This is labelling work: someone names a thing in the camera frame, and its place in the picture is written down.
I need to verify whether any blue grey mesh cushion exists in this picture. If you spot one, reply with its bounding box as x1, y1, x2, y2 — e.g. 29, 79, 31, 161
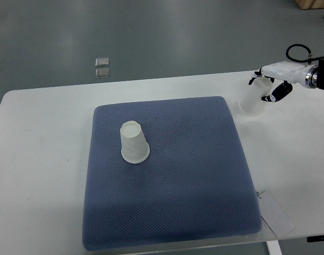
82, 96, 262, 251

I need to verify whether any white paper cup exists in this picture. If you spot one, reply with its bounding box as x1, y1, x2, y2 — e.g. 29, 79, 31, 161
238, 76, 272, 116
120, 121, 150, 164

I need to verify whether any white paper tag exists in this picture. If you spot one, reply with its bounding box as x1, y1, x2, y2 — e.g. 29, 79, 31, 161
258, 192, 295, 238

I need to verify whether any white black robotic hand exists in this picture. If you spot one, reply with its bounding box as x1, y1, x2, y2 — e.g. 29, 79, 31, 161
249, 61, 318, 103

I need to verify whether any upper metal floor plate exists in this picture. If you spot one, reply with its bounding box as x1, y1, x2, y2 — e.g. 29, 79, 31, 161
95, 57, 109, 67

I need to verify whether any wooden box corner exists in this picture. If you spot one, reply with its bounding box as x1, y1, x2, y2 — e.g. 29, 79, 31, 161
295, 0, 324, 10

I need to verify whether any white table leg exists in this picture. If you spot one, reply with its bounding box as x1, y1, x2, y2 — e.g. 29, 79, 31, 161
266, 241, 282, 255

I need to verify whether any black table control panel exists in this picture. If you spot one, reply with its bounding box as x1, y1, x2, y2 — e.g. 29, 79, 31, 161
306, 235, 324, 243

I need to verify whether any white paper cup on cushion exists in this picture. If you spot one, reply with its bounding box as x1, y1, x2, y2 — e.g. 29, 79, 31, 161
120, 121, 150, 164

